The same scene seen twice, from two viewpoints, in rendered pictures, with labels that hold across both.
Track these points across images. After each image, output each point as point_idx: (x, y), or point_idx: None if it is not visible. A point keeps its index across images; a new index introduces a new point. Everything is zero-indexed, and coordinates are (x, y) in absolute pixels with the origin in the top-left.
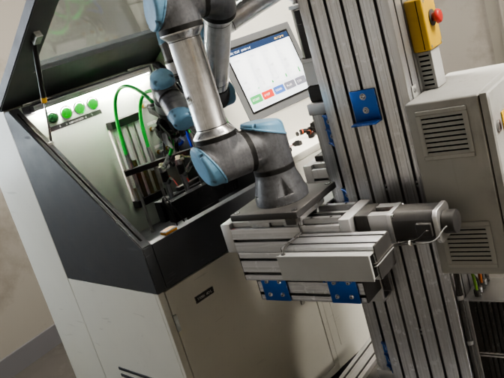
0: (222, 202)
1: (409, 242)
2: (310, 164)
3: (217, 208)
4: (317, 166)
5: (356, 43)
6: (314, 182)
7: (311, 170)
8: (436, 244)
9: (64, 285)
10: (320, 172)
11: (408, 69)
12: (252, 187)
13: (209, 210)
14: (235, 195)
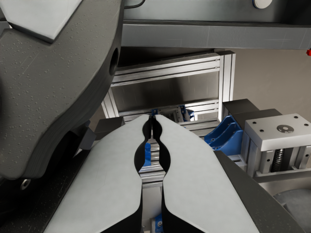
0: (169, 35)
1: None
2: (266, 149)
3: (143, 46)
4: (263, 153)
5: None
6: (248, 135)
7: (257, 146)
8: (150, 230)
9: None
10: (252, 153)
11: None
12: (238, 48)
13: (130, 40)
14: (202, 37)
